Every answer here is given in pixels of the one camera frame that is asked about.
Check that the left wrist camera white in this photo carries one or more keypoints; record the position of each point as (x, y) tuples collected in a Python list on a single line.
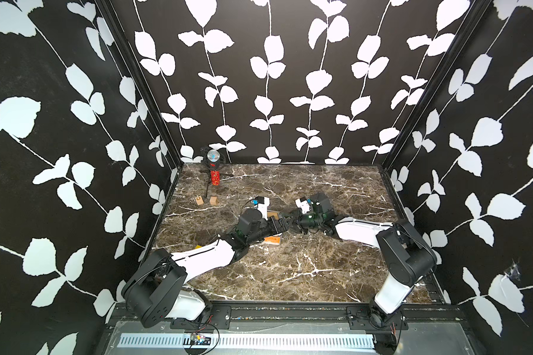
[(262, 204)]

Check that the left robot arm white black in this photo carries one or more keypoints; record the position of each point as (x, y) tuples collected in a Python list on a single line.
[(154, 292)]

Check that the black front mounting rail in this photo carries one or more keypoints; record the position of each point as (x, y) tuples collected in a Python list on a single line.
[(229, 315)]

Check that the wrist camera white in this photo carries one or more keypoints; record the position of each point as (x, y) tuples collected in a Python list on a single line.
[(262, 204), (304, 205)]

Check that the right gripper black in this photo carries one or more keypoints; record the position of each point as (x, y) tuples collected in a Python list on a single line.
[(300, 222)]

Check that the black microphone tripod stand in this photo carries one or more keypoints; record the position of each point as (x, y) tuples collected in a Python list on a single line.
[(204, 162)]

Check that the white perforated vent strip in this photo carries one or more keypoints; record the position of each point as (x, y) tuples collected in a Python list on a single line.
[(293, 342)]

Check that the orange tissue paper pack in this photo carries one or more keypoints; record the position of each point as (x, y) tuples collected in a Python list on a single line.
[(274, 240)]

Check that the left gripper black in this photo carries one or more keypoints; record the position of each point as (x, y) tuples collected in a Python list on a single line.
[(280, 223)]

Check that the bamboo tissue box lid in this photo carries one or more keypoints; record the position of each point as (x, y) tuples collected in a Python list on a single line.
[(272, 214)]

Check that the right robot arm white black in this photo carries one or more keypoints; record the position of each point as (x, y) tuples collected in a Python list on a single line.
[(407, 256)]

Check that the small circuit board with wires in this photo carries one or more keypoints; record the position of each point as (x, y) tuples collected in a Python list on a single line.
[(195, 340)]

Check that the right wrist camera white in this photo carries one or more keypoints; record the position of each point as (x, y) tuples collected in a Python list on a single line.
[(304, 205)]

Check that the clear plastic tissue box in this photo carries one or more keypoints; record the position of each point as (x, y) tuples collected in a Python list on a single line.
[(280, 223)]

